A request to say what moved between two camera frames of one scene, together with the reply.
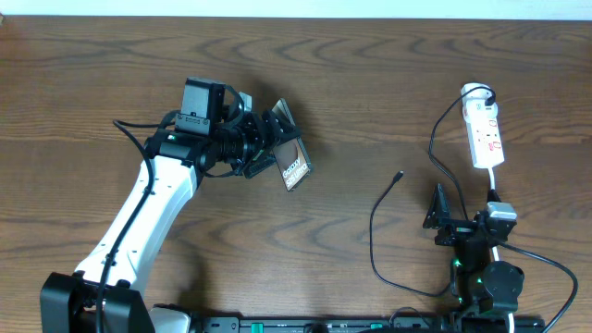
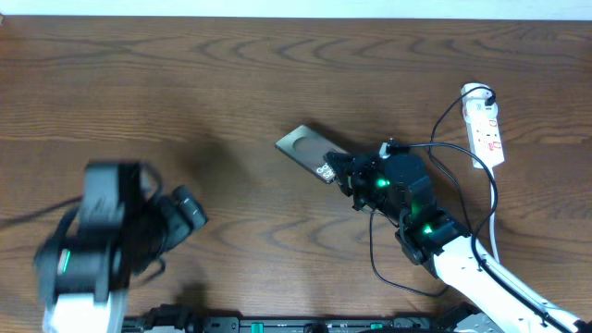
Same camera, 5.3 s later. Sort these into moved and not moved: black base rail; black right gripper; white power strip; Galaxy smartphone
Moved: Galaxy smartphone; black right gripper
Not moved: white power strip; black base rail
